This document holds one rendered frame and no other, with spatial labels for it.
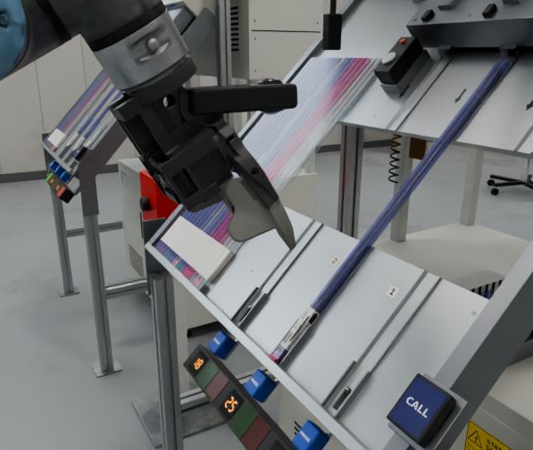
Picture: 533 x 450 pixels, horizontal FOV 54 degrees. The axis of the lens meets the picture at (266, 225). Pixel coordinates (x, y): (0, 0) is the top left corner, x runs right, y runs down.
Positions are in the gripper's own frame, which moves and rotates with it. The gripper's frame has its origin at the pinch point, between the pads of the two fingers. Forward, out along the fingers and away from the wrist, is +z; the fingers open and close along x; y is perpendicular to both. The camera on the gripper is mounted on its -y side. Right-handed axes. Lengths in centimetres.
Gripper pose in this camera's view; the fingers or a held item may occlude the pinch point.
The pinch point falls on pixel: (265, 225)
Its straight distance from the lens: 58.0
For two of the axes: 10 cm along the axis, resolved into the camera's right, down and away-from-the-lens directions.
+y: -7.5, 6.0, -2.6
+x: 5.0, 2.7, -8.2
